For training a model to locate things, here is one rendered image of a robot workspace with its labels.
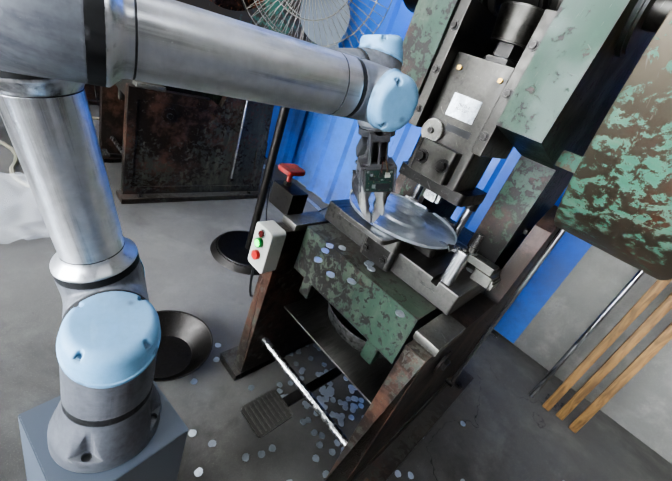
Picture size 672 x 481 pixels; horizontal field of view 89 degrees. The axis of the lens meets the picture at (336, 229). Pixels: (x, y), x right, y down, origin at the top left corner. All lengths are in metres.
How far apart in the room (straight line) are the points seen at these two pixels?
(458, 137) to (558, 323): 1.51
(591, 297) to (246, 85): 1.95
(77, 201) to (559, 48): 0.81
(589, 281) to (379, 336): 1.42
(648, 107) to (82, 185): 0.67
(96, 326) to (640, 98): 0.70
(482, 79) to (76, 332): 0.85
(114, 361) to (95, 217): 0.19
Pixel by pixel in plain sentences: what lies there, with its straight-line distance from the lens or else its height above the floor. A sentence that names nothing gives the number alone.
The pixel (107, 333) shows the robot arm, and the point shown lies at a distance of 0.55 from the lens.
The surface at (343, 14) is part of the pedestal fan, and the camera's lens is 1.45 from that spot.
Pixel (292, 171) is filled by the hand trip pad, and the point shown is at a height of 0.76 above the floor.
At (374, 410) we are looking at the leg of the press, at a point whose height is 0.42.
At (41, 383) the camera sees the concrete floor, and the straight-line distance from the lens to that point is 1.37.
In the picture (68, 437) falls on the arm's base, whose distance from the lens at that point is 0.67.
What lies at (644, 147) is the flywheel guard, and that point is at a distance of 0.54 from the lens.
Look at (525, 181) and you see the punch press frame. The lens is 1.08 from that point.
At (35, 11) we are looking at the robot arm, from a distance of 0.35.
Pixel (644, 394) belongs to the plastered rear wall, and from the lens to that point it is 2.27.
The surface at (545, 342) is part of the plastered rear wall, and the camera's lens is 2.24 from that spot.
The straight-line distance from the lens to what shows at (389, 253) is 0.86.
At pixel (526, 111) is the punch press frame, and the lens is 0.78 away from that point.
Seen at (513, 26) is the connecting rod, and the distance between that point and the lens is 0.91.
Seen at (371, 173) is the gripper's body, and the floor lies 0.91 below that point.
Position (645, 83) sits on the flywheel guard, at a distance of 0.52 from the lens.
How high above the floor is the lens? 1.08
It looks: 26 degrees down
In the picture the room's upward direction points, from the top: 21 degrees clockwise
